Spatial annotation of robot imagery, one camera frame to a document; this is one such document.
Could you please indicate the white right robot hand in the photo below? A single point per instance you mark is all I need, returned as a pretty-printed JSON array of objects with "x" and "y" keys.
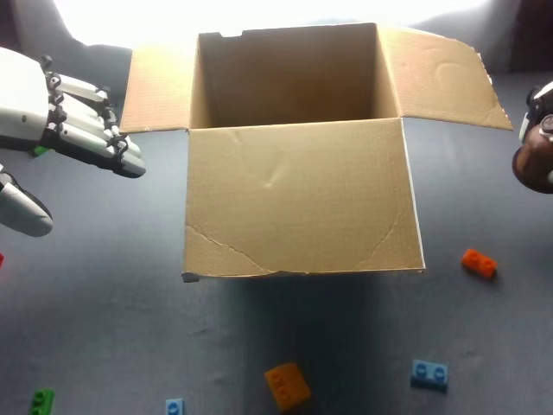
[{"x": 540, "y": 101}]

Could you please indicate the chocolate toy cake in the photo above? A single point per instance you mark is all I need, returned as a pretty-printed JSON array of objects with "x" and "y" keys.
[{"x": 535, "y": 164}]

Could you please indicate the cardboard box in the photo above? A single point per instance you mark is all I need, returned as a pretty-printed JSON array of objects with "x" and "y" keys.
[{"x": 298, "y": 194}]

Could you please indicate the orange flat toy brick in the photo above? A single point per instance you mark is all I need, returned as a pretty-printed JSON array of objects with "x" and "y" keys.
[{"x": 478, "y": 261}]

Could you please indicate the green toy brick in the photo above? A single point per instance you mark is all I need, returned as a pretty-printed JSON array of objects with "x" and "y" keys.
[
  {"x": 42, "y": 402},
  {"x": 41, "y": 151}
]

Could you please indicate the light blue toy brick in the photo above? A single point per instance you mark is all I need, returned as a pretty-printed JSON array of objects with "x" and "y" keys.
[
  {"x": 175, "y": 407},
  {"x": 429, "y": 375}
]

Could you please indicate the orange tall toy brick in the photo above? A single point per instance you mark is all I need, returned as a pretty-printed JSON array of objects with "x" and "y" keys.
[{"x": 287, "y": 385}]

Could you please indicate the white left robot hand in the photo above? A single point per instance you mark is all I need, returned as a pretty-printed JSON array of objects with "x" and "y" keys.
[{"x": 21, "y": 108}]

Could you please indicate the grey table cloth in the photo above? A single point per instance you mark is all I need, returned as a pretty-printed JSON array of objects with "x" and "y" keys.
[{"x": 108, "y": 324}]

